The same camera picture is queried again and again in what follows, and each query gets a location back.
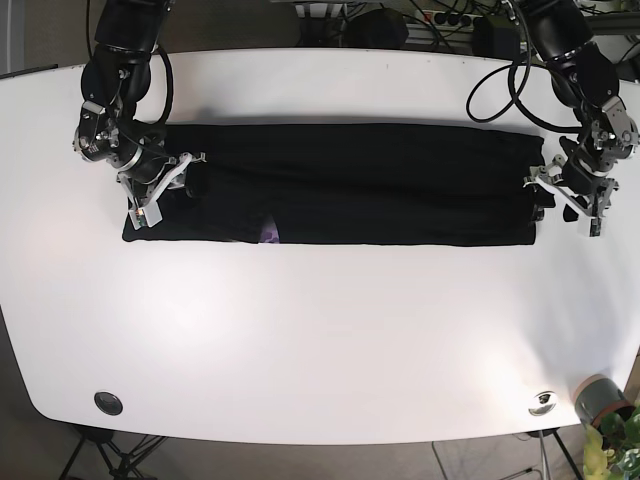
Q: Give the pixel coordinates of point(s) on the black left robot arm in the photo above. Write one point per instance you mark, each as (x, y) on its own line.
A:
(586, 81)

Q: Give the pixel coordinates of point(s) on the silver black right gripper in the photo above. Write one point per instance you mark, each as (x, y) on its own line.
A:
(136, 150)

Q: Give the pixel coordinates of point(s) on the silver table grommet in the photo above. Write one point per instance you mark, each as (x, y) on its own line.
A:
(542, 403)

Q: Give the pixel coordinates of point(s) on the black table grommet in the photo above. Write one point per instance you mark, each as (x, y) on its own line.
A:
(108, 403)

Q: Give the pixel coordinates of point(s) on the potted green plant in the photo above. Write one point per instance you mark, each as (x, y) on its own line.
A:
(611, 421)

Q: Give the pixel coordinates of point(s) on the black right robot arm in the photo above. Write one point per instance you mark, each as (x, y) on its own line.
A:
(115, 79)

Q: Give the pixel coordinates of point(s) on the black T-shirt with emoji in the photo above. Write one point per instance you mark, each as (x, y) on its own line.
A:
(351, 184)

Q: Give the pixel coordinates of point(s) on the black tripod stand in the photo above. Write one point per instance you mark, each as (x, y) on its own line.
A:
(120, 464)

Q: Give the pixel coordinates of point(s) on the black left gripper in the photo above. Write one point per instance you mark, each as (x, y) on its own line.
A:
(592, 150)

